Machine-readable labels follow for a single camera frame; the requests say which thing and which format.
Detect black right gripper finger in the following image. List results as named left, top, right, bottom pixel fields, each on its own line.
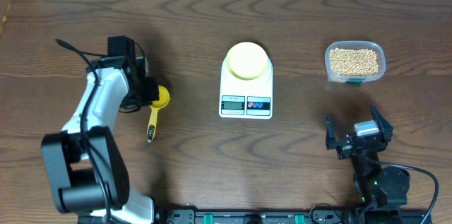
left=371, top=105, right=393, bottom=141
left=326, top=117, right=336, bottom=150

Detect yellow measuring scoop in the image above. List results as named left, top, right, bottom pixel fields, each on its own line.
left=147, top=86, right=170, bottom=143

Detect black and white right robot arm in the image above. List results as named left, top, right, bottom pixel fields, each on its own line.
left=326, top=105, right=410, bottom=209

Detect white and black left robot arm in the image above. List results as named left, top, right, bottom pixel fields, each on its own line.
left=41, top=56, right=158, bottom=223

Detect white digital kitchen scale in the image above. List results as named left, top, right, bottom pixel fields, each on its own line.
left=218, top=56, right=273, bottom=119

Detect yellow bowl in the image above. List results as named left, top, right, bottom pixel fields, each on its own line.
left=226, top=42, right=268, bottom=81

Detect clear plastic container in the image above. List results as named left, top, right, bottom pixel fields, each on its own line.
left=325, top=40, right=386, bottom=84

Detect soybeans in container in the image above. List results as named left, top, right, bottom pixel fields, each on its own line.
left=329, top=47, right=379, bottom=76

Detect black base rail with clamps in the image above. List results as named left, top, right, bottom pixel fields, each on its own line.
left=154, top=207, right=432, bottom=224

